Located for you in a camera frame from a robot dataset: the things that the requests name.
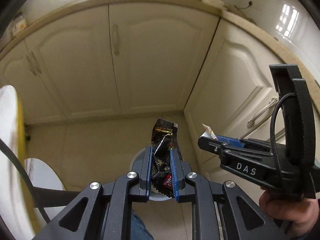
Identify white paper wrapper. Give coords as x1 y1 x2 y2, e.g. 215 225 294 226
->
202 124 218 140

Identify black snack wrapper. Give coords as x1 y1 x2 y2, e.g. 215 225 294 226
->
151 118 183 198

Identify grey trash bin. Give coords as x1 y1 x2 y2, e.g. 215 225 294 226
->
128 147 176 202

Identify cream kitchen base cabinets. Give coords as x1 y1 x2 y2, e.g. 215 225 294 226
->
1 0 319 187

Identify person's right hand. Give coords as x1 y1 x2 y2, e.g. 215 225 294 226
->
259 190 319 239

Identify person's blue jeans leg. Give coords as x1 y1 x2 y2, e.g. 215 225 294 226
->
130 211 154 240

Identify round white marble table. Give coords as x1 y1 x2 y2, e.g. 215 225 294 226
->
24 158 65 228

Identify stacked white dishes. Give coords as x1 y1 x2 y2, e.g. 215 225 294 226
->
202 0 225 9

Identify clear jar yellow label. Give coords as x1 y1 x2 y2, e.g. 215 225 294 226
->
12 17 28 37

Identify black cable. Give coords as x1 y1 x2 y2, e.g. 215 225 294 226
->
0 138 81 224

